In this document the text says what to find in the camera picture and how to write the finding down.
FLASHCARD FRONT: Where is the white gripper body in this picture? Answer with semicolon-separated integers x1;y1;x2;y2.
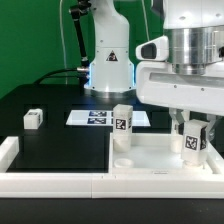
135;36;224;116

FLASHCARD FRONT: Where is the black cable bundle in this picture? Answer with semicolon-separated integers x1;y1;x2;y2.
32;67;90;85

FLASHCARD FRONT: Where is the white U-shaped obstacle fence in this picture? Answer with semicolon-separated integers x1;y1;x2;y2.
0;137;224;198

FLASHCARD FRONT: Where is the white square table top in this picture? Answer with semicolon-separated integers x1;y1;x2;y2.
109;133;213;175

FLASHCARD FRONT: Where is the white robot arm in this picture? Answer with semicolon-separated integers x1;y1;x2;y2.
85;0;224;137

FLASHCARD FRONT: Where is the white sheet with AprilTags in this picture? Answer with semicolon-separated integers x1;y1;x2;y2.
66;110;150;127

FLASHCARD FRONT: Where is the white hanging cable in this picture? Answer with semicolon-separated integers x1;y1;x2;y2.
59;0;69;86

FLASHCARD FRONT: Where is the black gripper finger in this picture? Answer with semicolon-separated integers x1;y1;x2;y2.
169;108;184;134
207;114;221;140

